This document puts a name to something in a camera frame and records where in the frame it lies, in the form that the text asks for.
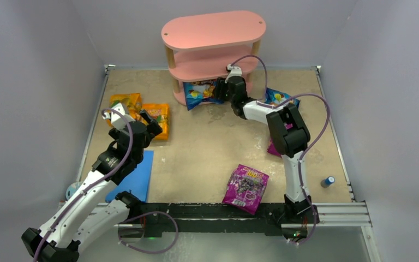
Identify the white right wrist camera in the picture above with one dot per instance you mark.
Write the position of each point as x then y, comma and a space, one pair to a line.
233, 71

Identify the purple candy bag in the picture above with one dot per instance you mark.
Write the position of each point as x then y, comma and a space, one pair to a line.
245, 188
271, 148

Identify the purple candy bag front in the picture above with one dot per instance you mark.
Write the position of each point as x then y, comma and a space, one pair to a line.
245, 188

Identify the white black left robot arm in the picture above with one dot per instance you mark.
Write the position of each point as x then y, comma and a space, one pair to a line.
72, 228

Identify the small blue bottle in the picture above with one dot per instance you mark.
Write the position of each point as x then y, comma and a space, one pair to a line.
328, 181

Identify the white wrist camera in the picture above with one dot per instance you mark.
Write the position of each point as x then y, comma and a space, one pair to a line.
233, 71
118, 115

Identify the orange candy bag near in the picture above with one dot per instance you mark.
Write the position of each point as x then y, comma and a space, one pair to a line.
161, 113

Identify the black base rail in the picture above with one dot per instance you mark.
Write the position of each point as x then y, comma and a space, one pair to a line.
269, 219

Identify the clear tape roll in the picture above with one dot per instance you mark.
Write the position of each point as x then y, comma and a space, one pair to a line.
71, 190

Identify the pink three-tier shelf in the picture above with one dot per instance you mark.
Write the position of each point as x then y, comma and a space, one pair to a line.
200, 47

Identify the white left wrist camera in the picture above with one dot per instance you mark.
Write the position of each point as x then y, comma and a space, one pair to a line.
118, 115

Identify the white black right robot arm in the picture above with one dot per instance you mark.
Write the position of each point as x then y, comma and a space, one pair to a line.
288, 131

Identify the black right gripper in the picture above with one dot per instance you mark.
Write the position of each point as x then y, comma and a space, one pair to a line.
225, 89

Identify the orange candy bag far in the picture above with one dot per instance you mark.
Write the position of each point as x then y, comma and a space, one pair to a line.
132, 101

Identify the purple candy bag right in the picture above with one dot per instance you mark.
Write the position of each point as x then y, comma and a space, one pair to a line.
271, 148

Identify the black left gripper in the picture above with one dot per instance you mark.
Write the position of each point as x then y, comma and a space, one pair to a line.
148, 126

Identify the blue candy bag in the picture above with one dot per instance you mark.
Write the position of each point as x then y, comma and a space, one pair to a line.
198, 92
275, 97

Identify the orange candy bag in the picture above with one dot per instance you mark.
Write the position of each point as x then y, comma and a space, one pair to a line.
132, 101
161, 113

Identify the blue foam pad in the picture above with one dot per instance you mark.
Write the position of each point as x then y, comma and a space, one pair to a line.
137, 183

